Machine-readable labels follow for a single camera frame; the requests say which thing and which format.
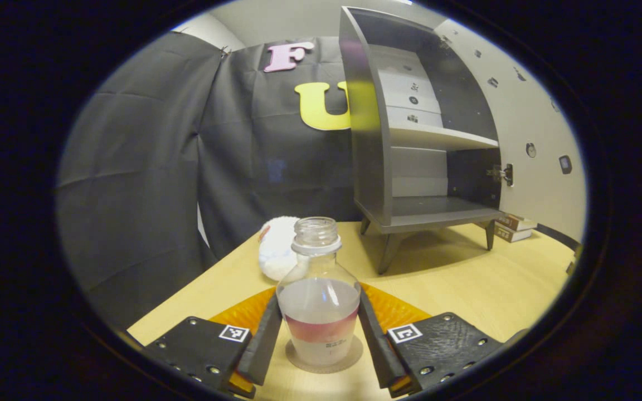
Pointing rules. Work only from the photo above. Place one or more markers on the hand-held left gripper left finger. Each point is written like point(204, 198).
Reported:
point(262, 345)

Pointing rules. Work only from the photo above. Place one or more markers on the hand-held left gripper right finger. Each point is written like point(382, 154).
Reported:
point(374, 345)

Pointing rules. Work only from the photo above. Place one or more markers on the round brown coaster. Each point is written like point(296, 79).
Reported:
point(321, 368)

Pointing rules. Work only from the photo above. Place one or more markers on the dark grey cabinet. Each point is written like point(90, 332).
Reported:
point(371, 139)

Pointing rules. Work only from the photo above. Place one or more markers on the beige cabinet door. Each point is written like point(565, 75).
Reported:
point(538, 206)

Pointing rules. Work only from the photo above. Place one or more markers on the metal door hinge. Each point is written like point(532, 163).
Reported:
point(502, 174)

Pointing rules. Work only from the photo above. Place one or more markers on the white plush toy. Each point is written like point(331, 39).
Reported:
point(276, 250)

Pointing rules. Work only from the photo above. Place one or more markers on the brown book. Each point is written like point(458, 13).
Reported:
point(513, 234)

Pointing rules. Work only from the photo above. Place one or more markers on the black backdrop cloth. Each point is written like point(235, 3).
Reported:
point(148, 167)

